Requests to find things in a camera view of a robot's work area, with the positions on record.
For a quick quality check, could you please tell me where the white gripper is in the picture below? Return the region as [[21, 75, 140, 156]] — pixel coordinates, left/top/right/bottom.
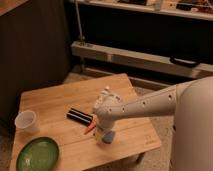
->
[[94, 123, 112, 143]]

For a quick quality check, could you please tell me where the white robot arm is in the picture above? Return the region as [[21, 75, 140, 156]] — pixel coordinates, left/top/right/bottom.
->
[[94, 76, 213, 171]]

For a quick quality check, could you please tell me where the green ceramic bowl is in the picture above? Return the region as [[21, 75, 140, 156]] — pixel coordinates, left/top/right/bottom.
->
[[16, 137, 59, 171]]

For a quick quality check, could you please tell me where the orange toy carrot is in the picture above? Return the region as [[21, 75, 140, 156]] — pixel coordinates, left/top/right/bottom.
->
[[84, 119, 97, 135]]

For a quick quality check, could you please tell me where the black rectangular box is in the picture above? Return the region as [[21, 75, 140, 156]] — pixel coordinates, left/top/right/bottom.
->
[[66, 108, 93, 126]]

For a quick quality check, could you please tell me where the wooden table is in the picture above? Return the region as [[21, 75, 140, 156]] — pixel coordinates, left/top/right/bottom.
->
[[8, 73, 163, 171]]

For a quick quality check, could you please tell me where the clear plastic cup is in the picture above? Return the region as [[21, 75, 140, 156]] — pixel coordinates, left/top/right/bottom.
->
[[15, 110, 39, 134]]

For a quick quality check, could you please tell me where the dark cabinet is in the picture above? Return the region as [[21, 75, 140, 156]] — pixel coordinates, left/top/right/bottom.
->
[[0, 0, 70, 124]]

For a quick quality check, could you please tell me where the metal pole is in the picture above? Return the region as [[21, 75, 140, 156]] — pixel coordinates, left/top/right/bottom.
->
[[74, 0, 85, 45]]

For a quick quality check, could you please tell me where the background shelf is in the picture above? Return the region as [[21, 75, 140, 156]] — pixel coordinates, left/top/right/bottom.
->
[[68, 0, 213, 22]]

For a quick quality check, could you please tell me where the grey metal rail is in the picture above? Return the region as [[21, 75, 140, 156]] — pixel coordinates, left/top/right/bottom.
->
[[71, 41, 213, 78]]

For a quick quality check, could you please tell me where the black handle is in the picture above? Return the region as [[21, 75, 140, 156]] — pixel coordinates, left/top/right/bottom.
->
[[170, 57, 200, 68]]

